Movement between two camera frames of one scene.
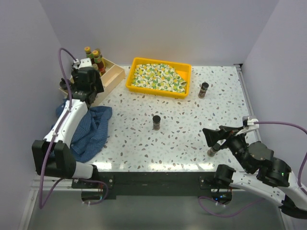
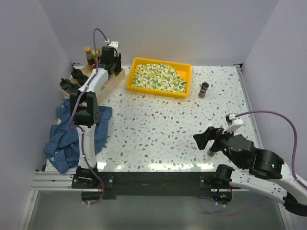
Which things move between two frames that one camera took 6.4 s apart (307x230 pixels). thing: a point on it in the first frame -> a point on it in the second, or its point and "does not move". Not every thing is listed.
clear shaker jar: (63, 84) does not move
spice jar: (203, 89) does not move
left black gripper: (99, 87) -> (117, 57)
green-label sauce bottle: (88, 54) does not move
